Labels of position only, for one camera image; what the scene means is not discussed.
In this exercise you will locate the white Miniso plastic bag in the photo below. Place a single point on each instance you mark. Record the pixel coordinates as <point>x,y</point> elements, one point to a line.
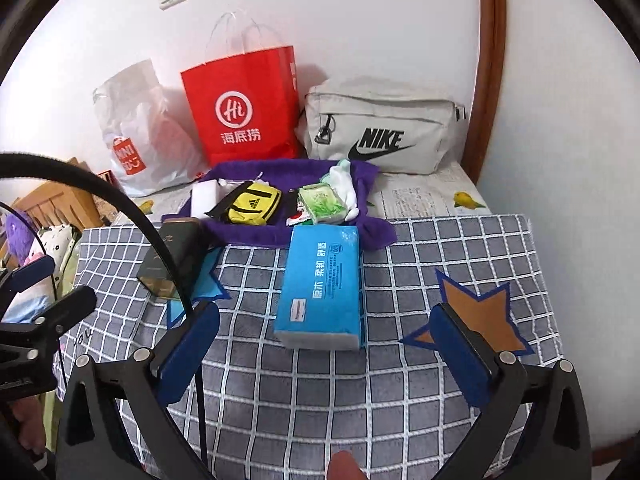
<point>149,149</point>

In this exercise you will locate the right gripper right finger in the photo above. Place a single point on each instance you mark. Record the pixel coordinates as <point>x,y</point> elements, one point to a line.
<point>466,353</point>

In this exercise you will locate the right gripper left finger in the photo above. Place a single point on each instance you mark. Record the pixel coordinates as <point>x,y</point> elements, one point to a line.
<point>181,350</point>

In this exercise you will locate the white Nike bag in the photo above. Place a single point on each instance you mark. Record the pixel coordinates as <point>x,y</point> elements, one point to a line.
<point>398,127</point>

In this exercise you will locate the blue star marker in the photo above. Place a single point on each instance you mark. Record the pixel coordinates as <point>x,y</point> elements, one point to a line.
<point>206,288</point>

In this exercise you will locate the wooden door frame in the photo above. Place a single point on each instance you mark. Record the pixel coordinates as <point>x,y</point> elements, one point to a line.
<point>491,51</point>

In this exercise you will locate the yellow Adidas pouch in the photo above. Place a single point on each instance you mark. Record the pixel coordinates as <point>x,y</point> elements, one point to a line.
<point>251,204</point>

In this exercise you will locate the dark green tea box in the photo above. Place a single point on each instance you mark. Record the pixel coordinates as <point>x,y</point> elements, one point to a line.
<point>187,242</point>

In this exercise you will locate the blue tissue pack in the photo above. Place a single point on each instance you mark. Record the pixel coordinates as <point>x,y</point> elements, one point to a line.
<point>319,306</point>

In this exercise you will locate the purple plush toy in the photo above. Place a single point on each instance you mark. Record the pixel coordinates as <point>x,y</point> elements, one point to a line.
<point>20,235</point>

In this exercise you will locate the green tissue packet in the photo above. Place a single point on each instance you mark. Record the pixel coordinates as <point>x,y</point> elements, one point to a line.
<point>324,206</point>

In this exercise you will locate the right hand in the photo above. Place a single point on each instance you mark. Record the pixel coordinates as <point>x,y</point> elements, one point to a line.
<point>343,466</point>

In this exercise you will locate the wooden furniture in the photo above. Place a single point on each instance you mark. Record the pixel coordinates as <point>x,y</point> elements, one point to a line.
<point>54,204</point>

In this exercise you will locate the left hand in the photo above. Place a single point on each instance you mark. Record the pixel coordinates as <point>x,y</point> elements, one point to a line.
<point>28,412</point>

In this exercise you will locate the red paper shopping bag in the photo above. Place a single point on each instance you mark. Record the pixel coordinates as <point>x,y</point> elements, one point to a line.
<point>244,105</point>

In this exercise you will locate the white small box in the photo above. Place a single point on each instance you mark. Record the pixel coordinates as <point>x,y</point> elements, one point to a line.
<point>206,195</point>

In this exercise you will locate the white sock with green toe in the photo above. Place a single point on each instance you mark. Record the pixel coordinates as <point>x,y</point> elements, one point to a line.
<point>339,178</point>

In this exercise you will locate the orange star marker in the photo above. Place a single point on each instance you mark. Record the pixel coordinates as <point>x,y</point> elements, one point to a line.
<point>488,314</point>

